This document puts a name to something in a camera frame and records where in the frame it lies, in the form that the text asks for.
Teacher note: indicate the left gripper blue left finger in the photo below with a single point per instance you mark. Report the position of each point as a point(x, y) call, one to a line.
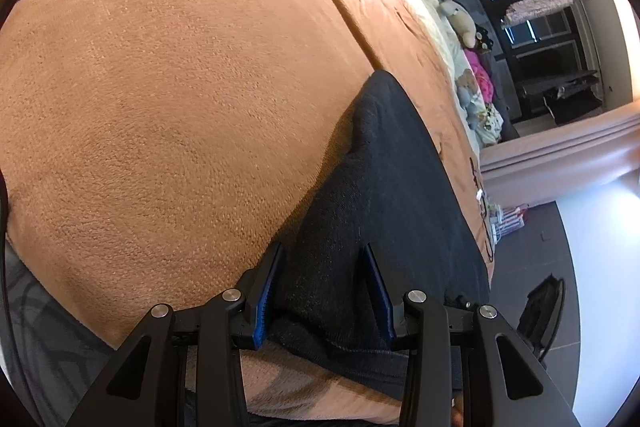
point(231, 322)

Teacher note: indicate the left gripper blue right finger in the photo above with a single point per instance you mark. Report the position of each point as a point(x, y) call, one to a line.
point(412, 322)

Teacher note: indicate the black denim pants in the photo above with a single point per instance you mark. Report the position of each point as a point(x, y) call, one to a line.
point(391, 191)

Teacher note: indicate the striped bag on cabinet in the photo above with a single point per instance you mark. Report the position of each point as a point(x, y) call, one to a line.
point(506, 220)

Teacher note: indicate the person's leg grey patterned trousers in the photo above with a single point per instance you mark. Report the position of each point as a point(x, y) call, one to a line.
point(51, 358)

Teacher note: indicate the pink curtain right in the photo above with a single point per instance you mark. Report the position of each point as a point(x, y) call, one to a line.
point(549, 165)

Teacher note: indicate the grey blue plush toy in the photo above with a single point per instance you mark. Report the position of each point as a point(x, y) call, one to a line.
point(470, 98)

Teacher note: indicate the brown bed blanket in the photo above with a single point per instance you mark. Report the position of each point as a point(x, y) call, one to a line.
point(153, 149)

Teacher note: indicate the pink garment on bed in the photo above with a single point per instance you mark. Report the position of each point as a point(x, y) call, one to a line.
point(482, 77)

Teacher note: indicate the cream plush toy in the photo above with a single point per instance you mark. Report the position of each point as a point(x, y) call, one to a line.
point(462, 22)

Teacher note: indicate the floral hanging garment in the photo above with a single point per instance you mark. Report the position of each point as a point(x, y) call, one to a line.
point(523, 11)

